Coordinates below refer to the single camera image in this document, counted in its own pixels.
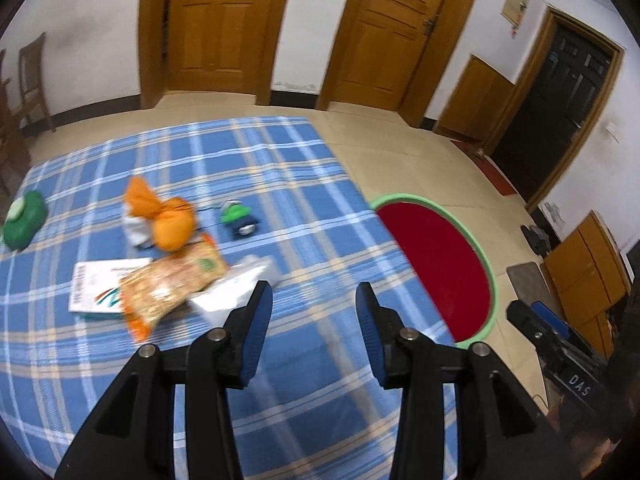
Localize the grey floor mat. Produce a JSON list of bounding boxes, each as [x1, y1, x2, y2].
[[506, 261, 565, 320]]

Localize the wooden low cabinet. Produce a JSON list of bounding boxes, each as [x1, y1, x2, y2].
[[544, 211, 631, 359]]

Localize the dark slippers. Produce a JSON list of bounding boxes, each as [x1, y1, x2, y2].
[[521, 224, 551, 259]]

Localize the red basin green rim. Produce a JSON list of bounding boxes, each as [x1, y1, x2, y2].
[[371, 193, 498, 349]]

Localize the orange snack packet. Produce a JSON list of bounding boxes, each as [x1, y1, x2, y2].
[[119, 236, 229, 342]]

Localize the white booklet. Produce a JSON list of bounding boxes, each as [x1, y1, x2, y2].
[[68, 258, 152, 315]]

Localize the white tissue pack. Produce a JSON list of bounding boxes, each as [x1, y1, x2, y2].
[[186, 255, 282, 327]]

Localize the blue plaid tablecloth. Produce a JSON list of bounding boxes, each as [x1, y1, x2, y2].
[[1, 117, 451, 479]]

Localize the white cloth item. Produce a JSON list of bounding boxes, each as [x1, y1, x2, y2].
[[122, 208, 154, 249]]

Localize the red doormat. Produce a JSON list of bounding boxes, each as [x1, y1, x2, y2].
[[454, 141, 518, 196]]

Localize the green toy car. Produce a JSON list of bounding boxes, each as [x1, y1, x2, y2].
[[220, 200, 259, 238]]

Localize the green flower-shaped box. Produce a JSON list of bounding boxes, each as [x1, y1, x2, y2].
[[2, 190, 48, 252]]

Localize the black entrance door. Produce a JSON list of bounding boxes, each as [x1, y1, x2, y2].
[[491, 26, 612, 200]]

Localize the near wooden chair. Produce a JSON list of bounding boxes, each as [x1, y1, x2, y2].
[[0, 80, 32, 178]]

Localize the wooden chair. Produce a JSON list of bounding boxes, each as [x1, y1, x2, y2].
[[15, 32, 56, 132], [0, 80, 32, 178]]

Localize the far wooden chair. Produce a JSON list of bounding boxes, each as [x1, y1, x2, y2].
[[15, 32, 56, 132]]

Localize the middle wooden door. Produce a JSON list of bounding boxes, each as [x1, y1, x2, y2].
[[331, 0, 444, 110]]

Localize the wooden door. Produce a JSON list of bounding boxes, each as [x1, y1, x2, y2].
[[167, 0, 270, 94], [331, 0, 444, 110]]

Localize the left wooden door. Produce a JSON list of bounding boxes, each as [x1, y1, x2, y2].
[[167, 0, 270, 94]]

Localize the wall light switch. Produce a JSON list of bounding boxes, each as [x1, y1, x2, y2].
[[604, 122, 620, 143]]

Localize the wooden wall cabinet panel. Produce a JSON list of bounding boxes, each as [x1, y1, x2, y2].
[[435, 54, 514, 144]]

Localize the wall electrical box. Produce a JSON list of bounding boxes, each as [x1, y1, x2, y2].
[[501, 0, 529, 30]]

